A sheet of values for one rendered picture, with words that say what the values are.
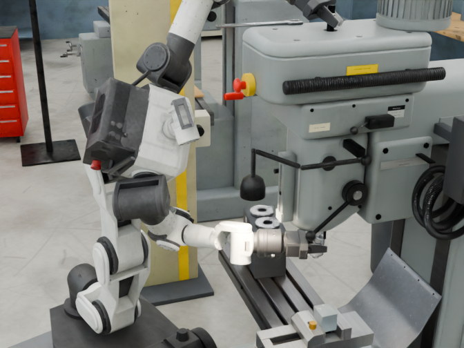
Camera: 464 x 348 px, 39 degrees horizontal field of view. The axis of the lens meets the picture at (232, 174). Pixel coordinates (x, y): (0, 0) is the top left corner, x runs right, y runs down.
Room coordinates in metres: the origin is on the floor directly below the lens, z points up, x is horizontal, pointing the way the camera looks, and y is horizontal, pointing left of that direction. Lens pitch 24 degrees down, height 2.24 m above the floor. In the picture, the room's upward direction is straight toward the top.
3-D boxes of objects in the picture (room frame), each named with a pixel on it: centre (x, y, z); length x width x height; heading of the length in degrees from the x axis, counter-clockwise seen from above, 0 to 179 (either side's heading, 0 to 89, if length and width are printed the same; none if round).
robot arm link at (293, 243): (1.74, -0.17, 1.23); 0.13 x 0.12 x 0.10; 0
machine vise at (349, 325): (1.64, -0.26, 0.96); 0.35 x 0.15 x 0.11; 109
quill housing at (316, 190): (1.74, -0.26, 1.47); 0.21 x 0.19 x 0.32; 19
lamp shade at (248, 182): (1.65, -0.06, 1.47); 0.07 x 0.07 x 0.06
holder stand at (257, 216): (2.16, -0.12, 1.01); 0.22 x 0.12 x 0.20; 10
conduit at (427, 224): (1.64, -0.58, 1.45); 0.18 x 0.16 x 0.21; 109
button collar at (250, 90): (1.66, -0.04, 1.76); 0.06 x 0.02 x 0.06; 19
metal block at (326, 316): (1.65, -0.29, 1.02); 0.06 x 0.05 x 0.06; 19
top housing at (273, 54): (1.74, -0.27, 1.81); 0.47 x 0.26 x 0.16; 109
